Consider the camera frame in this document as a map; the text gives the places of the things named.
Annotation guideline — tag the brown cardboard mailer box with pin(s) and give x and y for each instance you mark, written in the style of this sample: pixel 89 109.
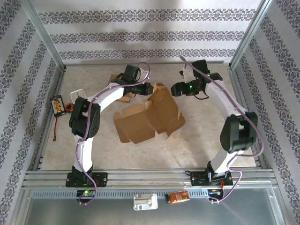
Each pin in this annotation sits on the brown cardboard mailer box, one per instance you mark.
pixel 112 80
pixel 145 122

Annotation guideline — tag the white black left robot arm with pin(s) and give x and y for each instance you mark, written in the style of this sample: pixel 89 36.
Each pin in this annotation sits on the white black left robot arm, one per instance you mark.
pixel 107 97

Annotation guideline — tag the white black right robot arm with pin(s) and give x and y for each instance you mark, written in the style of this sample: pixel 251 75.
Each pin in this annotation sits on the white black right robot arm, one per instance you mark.
pixel 236 133

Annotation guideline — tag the white square desk clock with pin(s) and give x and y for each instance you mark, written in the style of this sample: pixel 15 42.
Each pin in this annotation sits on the white square desk clock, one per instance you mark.
pixel 77 95

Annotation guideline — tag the black orange tape roll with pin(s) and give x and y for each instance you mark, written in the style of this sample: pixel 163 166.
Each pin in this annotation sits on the black orange tape roll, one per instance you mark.
pixel 69 108

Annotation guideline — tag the black device with orange print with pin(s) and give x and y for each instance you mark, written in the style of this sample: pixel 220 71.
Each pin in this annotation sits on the black device with orange print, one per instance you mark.
pixel 58 105

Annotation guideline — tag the orange battery pack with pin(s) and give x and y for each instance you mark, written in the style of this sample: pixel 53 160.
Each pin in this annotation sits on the orange battery pack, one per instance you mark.
pixel 178 197

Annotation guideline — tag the circuit board with green light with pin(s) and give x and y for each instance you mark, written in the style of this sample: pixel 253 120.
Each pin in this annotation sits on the circuit board with green light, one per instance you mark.
pixel 85 193

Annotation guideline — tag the grey metal sheet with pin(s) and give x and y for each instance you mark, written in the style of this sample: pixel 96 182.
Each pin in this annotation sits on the grey metal sheet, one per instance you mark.
pixel 70 213

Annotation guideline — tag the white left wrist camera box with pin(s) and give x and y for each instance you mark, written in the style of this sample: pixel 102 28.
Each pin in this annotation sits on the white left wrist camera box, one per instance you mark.
pixel 143 73

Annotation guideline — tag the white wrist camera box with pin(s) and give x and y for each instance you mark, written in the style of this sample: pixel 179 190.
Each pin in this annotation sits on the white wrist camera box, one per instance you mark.
pixel 187 73
pixel 143 73

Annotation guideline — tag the aluminium frame rail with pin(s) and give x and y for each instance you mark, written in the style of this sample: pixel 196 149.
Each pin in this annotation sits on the aluminium frame rail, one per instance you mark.
pixel 48 123
pixel 236 82
pixel 140 63

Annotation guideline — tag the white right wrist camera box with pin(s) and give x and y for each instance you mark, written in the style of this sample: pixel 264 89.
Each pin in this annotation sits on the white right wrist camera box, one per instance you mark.
pixel 187 73

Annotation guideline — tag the aluminium frame post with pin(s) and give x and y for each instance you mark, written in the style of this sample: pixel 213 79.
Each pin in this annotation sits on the aluminium frame post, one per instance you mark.
pixel 44 35
pixel 249 35

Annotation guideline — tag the aluminium mounting rail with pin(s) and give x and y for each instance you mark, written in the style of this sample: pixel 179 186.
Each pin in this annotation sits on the aluminium mounting rail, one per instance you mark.
pixel 145 179

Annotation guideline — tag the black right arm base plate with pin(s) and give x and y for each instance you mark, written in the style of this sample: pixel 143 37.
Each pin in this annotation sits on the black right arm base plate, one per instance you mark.
pixel 197 179

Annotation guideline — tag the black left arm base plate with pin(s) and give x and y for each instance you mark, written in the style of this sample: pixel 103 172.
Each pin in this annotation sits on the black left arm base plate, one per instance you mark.
pixel 103 179

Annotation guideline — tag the white plastic bracket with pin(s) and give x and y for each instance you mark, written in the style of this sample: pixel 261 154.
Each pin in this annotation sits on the white plastic bracket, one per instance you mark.
pixel 145 201

